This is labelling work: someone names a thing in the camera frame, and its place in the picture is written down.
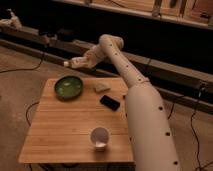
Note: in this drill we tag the beige sponge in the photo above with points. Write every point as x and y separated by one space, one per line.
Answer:
101 87

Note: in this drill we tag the green ceramic bowl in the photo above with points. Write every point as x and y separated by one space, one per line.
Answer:
68 87

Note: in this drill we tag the white object far left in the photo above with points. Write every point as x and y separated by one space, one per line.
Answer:
14 21

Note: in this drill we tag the dark object on ledge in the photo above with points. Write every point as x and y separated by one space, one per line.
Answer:
65 35

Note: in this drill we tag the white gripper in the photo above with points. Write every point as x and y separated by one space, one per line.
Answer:
94 56

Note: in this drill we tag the wooden table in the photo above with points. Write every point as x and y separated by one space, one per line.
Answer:
60 130

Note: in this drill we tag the white paper cup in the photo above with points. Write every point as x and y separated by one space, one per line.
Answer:
99 138

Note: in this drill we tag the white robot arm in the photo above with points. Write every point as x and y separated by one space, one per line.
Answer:
150 135

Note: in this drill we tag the clear plastic bottle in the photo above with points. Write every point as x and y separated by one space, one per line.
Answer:
76 62

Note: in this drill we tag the black smartphone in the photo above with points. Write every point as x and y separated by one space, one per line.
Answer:
110 102

